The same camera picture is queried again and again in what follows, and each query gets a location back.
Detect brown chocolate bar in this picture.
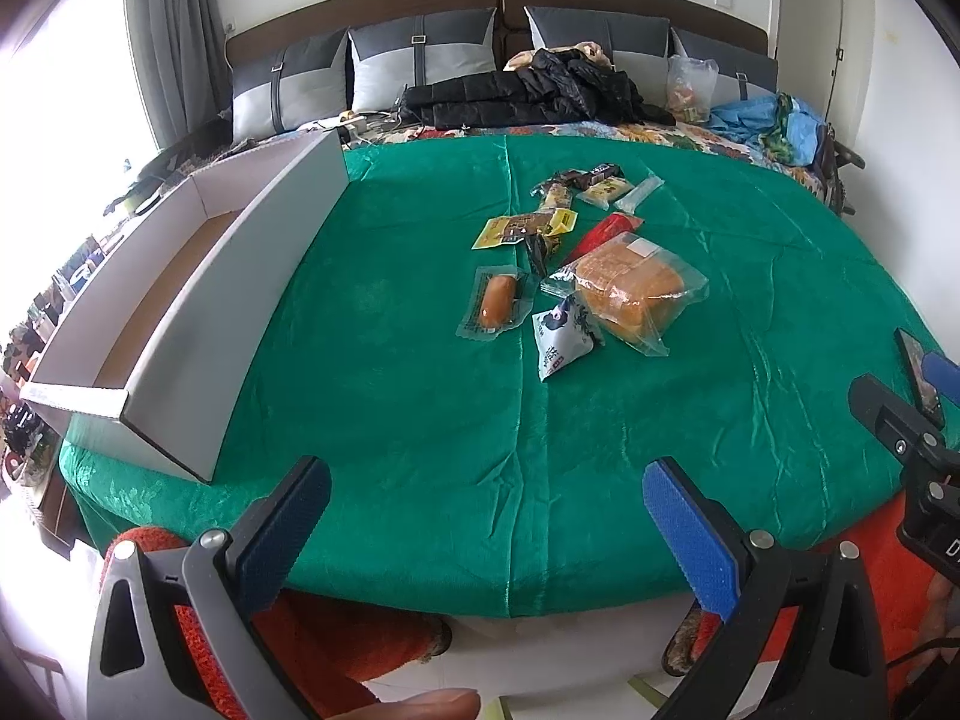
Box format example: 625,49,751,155
556,163,623,192

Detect brown biscuit packet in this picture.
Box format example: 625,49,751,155
530,179,574,213

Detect clear bag of snacks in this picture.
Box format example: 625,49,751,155
665,55,719,124

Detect person right hand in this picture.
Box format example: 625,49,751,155
916,574,958,670

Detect person left hand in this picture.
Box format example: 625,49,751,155
334,688,482,720

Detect orange red trousers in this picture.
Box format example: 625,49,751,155
101,527,452,718

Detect black chair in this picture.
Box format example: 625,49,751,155
811,124,866,216

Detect white cardboard box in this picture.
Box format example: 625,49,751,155
21,130,348,483

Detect bread loaf in bag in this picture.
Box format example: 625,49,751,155
540,232,709,358

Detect blue clothing pile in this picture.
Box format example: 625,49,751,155
706,93,825,167

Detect white blue snack pouch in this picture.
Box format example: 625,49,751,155
532,294,604,380

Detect red snack packet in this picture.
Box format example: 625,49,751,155
563,211,643,265

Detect clear plastic packet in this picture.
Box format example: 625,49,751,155
613,174,664,215

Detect grey pillow far right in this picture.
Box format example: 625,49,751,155
672,28,778,107

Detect grey pillow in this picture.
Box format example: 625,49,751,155
348,8,496,112
672,28,778,107
524,7,670,107
231,29,348,142

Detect yellow rice cracker packet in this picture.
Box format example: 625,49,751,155
576,176,635,210

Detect dark small snack packet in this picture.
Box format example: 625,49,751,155
524,232,560,280

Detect green satin cloth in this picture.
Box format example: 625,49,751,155
60,135,931,617

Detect sausage bun in packet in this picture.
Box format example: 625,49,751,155
455,265,539,341

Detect yellow snack packet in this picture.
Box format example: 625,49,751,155
472,208,578,250

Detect black down jacket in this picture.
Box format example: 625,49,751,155
398,49,675,130

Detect grey pillow far left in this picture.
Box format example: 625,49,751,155
231,29,348,142

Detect grey curtain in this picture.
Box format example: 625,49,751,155
124,0,231,148

